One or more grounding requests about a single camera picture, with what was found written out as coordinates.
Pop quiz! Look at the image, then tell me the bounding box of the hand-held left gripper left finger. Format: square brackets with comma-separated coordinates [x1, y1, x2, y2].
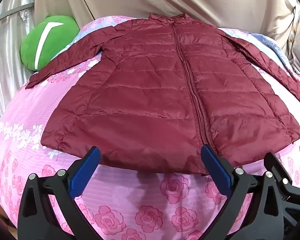
[17, 146, 101, 240]

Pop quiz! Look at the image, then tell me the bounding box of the silver satin curtain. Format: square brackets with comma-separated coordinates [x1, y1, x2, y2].
[0, 0, 38, 135]

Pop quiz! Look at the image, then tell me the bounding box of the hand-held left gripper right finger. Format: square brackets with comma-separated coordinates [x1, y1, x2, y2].
[201, 145, 290, 240]

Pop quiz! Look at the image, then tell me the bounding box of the pink floral bedsheet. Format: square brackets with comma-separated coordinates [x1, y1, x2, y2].
[0, 15, 300, 240]

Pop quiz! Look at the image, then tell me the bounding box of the maroon puffer jacket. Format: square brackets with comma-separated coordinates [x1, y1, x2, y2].
[25, 14, 300, 175]

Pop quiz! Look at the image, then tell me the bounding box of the green plush pillow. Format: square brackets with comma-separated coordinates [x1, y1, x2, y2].
[20, 16, 80, 71]

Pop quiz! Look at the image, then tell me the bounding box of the grey metal rail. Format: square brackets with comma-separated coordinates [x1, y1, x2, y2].
[0, 2, 35, 27]

